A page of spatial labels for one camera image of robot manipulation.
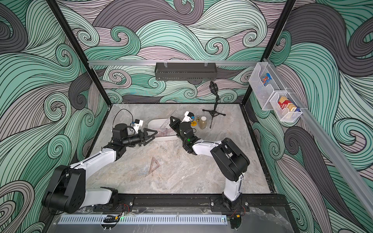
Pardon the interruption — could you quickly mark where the pink triangle ruler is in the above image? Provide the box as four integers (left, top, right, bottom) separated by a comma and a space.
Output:
160, 120, 170, 130
148, 157, 160, 174

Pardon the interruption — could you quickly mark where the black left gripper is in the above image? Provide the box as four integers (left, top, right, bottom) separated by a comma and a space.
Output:
122, 129, 157, 148

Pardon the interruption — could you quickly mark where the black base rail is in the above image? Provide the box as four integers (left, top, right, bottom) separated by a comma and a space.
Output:
89, 194, 288, 213

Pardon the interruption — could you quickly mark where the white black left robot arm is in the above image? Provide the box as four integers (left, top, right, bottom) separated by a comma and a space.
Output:
42, 128, 158, 215

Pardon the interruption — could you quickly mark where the white plastic storage box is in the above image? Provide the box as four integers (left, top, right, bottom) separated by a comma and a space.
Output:
148, 118, 178, 141

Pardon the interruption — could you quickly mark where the aluminium rail back wall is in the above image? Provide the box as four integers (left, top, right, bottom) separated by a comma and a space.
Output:
87, 59, 259, 67

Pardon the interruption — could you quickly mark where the white slotted cable duct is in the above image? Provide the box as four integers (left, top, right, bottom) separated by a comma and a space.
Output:
58, 214, 228, 225

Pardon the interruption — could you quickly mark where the blue triangle ruler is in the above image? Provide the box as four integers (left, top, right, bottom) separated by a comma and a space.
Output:
137, 165, 151, 177

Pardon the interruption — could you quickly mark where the black corner frame post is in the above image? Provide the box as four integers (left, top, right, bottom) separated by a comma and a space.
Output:
241, 0, 297, 104
46, 0, 112, 107

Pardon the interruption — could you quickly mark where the clear wall bin upper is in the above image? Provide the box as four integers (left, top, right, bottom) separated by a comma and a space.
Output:
249, 62, 286, 111

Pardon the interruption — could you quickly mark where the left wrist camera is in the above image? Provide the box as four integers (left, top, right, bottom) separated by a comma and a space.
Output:
112, 119, 144, 140

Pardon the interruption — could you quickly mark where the clear jar with liquid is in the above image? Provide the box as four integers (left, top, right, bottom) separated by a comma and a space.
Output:
199, 116, 207, 130

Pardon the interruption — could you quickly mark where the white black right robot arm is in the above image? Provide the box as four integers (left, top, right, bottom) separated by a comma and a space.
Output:
169, 116, 250, 211

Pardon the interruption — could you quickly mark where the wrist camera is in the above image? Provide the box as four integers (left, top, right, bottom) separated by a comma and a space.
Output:
112, 119, 144, 140
182, 111, 195, 122

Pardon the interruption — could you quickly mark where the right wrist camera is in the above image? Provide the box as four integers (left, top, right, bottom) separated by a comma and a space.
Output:
182, 111, 195, 122

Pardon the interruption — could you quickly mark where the black corner frame post left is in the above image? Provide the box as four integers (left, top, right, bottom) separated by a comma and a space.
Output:
46, 0, 112, 107

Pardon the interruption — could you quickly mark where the aluminium rail right wall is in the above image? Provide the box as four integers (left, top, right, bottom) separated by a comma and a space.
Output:
264, 58, 373, 217

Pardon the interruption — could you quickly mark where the black corner frame post right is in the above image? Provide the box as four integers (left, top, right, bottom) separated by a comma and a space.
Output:
241, 0, 297, 104

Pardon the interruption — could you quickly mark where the clear wall bin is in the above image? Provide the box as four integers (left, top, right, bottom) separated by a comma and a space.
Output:
269, 89, 306, 123
249, 62, 286, 111

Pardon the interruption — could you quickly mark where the black wall shelf tray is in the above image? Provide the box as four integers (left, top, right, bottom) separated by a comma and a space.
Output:
154, 63, 218, 81

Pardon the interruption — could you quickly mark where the black tripod stand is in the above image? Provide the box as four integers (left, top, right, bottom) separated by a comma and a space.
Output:
203, 81, 226, 129

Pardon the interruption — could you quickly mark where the clear wall bin lower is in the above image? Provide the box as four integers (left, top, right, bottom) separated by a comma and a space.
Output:
269, 89, 306, 123

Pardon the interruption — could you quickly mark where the aluminium rail wall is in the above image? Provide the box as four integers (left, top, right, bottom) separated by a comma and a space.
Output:
87, 59, 259, 67
264, 58, 373, 217

